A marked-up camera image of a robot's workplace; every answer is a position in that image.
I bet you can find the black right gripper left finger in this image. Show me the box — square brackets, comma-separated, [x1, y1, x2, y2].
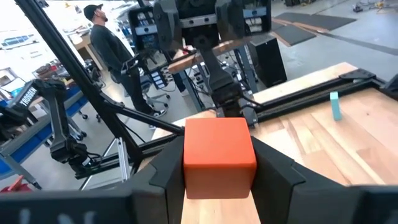
[0, 135, 187, 224]

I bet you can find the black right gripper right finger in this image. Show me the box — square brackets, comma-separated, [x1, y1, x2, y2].
[250, 136, 398, 224]

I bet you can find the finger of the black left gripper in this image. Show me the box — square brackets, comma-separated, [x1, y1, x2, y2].
[152, 0, 184, 52]
[215, 0, 249, 41]

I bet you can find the red block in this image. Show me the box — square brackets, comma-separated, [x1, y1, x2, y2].
[182, 117, 258, 200]

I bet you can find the wooden top workbench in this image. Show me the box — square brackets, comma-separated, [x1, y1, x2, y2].
[167, 37, 259, 113]

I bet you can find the black tower box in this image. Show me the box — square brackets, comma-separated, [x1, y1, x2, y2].
[248, 34, 289, 88]

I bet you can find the person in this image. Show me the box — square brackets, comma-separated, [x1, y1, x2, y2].
[83, 3, 167, 119]

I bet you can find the dark floor mat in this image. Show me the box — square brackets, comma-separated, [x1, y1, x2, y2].
[270, 23, 318, 47]
[273, 11, 358, 32]

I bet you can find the black office chair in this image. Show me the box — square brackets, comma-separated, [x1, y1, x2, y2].
[136, 74, 172, 110]

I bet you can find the teal block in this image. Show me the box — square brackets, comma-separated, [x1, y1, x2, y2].
[329, 91, 343, 121]

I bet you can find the red tool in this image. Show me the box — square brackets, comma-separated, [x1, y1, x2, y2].
[0, 175, 34, 194]

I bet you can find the blue workbench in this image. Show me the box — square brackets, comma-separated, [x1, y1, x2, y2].
[0, 83, 91, 190]

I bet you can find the silver aluminium post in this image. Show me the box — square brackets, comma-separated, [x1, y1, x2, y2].
[116, 136, 131, 181]

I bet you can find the black diagonal frame strut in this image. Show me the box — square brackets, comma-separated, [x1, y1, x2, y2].
[14, 0, 186, 175]

